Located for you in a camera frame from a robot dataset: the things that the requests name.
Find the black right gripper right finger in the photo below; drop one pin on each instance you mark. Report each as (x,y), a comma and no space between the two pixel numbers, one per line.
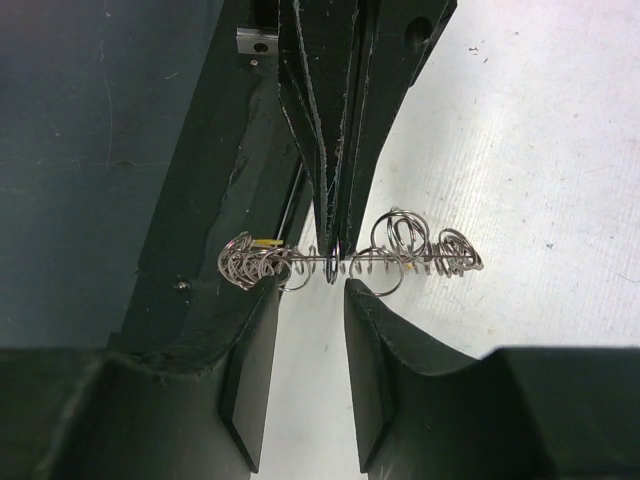
(423,410)

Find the metal disc with key rings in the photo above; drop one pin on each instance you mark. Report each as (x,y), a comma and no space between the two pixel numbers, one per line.
(399,238)

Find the key with yellow tag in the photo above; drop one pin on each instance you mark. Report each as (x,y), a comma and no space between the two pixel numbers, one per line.
(267,243)

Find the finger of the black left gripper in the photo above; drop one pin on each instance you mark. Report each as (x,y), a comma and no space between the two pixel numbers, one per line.
(395,41)
(315,78)

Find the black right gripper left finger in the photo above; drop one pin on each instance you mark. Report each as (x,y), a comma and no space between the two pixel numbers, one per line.
(195,409)

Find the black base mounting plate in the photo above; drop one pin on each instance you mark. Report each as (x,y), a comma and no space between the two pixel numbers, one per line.
(235,169)

